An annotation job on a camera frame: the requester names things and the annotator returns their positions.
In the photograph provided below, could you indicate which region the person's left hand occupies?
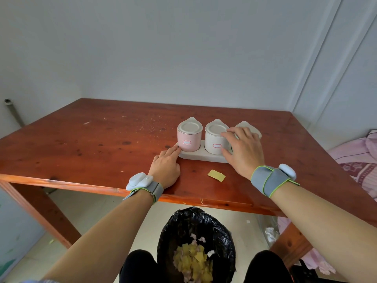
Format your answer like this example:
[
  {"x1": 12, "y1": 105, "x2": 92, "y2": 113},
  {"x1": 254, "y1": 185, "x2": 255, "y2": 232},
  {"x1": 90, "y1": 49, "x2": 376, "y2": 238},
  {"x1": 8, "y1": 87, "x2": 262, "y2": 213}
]
[{"x1": 148, "y1": 144, "x2": 181, "y2": 189}]

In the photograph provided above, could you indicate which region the person's right hand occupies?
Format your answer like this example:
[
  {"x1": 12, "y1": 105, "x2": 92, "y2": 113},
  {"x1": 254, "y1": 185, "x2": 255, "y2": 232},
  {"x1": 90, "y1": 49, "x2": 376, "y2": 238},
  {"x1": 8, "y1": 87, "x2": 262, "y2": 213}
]
[{"x1": 221, "y1": 127, "x2": 265, "y2": 180}]

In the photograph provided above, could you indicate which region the pale green seasoning jar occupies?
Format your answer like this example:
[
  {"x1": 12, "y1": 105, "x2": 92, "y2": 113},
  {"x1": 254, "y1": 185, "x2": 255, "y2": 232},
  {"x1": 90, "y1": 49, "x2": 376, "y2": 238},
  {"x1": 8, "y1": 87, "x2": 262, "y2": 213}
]
[{"x1": 231, "y1": 121, "x2": 262, "y2": 153}]

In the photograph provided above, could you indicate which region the person's left forearm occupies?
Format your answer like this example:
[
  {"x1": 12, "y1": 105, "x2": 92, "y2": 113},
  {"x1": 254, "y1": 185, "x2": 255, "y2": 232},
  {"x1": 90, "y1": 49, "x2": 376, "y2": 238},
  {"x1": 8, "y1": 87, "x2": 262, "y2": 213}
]
[{"x1": 41, "y1": 190, "x2": 155, "y2": 283}]

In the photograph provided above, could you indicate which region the person's right forearm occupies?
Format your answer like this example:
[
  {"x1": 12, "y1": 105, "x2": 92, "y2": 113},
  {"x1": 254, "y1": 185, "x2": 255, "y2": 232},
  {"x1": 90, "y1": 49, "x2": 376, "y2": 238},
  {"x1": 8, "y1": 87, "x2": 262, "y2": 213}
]
[{"x1": 270, "y1": 182, "x2": 377, "y2": 281}]

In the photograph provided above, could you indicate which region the white seasoning jar with lid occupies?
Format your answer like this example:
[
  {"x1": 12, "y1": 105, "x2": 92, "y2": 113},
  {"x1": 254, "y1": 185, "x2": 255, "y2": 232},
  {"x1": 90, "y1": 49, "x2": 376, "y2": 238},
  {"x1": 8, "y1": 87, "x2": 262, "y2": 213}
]
[{"x1": 204, "y1": 119, "x2": 230, "y2": 155}]

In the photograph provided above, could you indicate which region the yellow paper piece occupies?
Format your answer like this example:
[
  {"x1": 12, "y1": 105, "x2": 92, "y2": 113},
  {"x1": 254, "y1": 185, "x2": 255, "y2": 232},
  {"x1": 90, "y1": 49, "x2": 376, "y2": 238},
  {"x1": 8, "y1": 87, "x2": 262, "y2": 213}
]
[{"x1": 207, "y1": 170, "x2": 226, "y2": 183}]

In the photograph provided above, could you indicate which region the white jar holder tray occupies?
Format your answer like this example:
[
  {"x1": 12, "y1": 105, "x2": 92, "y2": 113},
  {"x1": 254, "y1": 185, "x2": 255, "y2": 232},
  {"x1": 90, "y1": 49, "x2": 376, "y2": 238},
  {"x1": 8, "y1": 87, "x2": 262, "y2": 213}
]
[{"x1": 176, "y1": 140, "x2": 231, "y2": 164}]

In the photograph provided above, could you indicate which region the pink seasoning jar with lid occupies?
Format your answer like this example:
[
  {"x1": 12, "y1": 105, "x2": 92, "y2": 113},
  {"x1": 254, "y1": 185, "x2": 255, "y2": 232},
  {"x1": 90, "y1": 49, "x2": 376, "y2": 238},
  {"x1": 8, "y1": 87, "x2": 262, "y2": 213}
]
[{"x1": 177, "y1": 117, "x2": 203, "y2": 153}]

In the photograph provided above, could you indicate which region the grey left wristband with tracker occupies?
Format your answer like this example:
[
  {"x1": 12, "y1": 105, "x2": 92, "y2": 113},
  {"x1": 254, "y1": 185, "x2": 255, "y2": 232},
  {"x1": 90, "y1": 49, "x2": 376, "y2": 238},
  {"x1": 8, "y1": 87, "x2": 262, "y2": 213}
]
[{"x1": 123, "y1": 173, "x2": 164, "y2": 204}]

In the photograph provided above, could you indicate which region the grey wristband with tracker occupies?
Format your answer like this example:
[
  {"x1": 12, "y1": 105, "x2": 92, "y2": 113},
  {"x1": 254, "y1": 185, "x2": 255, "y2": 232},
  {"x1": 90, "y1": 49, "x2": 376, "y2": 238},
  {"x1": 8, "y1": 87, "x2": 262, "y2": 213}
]
[
  {"x1": 123, "y1": 173, "x2": 164, "y2": 204},
  {"x1": 251, "y1": 164, "x2": 300, "y2": 198}
]

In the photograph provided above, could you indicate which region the grey right wristband with tracker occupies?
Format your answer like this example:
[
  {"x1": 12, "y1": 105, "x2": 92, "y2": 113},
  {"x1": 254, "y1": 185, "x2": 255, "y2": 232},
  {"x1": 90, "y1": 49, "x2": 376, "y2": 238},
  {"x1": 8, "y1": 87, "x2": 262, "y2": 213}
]
[{"x1": 251, "y1": 164, "x2": 300, "y2": 198}]

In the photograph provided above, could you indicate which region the black trash bag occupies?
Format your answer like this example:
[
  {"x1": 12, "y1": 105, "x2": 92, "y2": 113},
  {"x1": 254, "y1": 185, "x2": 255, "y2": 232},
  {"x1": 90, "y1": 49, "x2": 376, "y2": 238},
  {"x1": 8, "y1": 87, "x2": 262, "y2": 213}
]
[{"x1": 157, "y1": 206, "x2": 236, "y2": 283}]

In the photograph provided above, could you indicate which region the brown wooden table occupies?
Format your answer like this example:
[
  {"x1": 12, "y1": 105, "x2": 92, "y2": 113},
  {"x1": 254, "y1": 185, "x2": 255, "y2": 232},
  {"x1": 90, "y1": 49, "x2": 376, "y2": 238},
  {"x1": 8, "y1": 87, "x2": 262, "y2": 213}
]
[{"x1": 0, "y1": 98, "x2": 377, "y2": 270}]

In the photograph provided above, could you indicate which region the clear plastic bag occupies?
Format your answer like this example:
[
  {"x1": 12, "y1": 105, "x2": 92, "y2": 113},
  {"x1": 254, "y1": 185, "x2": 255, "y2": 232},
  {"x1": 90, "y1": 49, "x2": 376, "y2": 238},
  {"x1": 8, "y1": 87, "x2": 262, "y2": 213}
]
[{"x1": 258, "y1": 214, "x2": 281, "y2": 248}]

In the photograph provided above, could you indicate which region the pile of yellow paper scraps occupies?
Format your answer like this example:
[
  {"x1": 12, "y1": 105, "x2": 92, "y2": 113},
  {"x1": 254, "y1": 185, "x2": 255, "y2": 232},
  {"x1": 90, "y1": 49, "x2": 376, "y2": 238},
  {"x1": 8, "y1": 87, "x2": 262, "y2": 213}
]
[{"x1": 173, "y1": 233, "x2": 216, "y2": 283}]

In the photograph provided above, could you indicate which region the person's left leg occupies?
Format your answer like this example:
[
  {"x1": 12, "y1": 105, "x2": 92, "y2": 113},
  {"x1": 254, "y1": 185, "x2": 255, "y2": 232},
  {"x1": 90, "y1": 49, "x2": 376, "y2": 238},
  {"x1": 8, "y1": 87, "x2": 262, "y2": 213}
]
[{"x1": 119, "y1": 249, "x2": 161, "y2": 283}]

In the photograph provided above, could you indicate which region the person's leg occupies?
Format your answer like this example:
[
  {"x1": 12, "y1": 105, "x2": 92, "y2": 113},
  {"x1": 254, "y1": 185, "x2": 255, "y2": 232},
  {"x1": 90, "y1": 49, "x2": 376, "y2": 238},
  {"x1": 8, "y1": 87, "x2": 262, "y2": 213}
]
[
  {"x1": 119, "y1": 249, "x2": 161, "y2": 283},
  {"x1": 243, "y1": 250, "x2": 293, "y2": 283}
]

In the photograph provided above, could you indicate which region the person's right leg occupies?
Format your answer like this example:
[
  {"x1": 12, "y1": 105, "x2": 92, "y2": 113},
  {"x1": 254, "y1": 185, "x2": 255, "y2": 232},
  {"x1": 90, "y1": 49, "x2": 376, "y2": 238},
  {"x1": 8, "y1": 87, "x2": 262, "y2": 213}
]
[{"x1": 243, "y1": 250, "x2": 293, "y2": 283}]

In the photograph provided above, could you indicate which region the pink floral bedding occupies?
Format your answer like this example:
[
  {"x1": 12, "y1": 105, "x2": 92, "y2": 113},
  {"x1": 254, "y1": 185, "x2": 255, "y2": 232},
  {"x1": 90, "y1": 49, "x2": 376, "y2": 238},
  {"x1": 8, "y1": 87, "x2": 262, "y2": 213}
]
[{"x1": 277, "y1": 130, "x2": 377, "y2": 276}]

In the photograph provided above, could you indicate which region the pale blue panel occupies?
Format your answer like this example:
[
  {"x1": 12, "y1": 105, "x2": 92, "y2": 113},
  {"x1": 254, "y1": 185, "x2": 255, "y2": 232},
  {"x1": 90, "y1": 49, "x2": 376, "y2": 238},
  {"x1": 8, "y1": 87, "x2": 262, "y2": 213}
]
[{"x1": 0, "y1": 188, "x2": 45, "y2": 276}]

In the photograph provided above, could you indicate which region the grey wall pipe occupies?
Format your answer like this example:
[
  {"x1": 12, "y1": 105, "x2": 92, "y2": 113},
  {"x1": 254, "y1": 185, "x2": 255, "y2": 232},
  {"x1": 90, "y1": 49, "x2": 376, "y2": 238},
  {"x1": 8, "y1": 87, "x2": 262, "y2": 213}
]
[{"x1": 4, "y1": 98, "x2": 26, "y2": 128}]

